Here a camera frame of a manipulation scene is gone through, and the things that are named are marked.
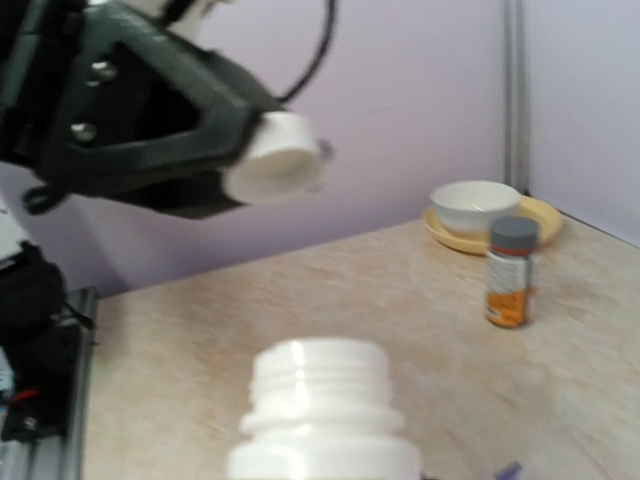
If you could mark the small white pill bottle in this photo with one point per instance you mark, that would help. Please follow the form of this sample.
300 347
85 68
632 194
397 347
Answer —
321 408

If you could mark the orange label pill bottle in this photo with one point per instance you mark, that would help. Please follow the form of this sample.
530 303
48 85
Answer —
509 289

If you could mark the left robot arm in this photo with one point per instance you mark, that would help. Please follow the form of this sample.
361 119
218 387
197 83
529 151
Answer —
33 288

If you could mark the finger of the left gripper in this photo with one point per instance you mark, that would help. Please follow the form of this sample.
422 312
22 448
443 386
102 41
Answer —
193 196

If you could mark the left aluminium frame post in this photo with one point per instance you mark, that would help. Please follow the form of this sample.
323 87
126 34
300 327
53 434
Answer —
517 116

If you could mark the white bowl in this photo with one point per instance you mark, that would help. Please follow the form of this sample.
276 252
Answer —
470 207

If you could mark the white bottle cap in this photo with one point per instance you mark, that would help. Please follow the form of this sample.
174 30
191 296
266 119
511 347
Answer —
283 160

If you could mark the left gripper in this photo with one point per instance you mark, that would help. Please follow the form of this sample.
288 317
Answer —
138 102

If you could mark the clear plastic pill organizer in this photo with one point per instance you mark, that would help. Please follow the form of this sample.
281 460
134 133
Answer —
512 471

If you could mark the grey bottle cap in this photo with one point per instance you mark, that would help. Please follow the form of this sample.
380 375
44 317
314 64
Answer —
517 236

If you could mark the beige wooden plate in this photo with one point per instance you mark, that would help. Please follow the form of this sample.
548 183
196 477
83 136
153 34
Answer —
549 219

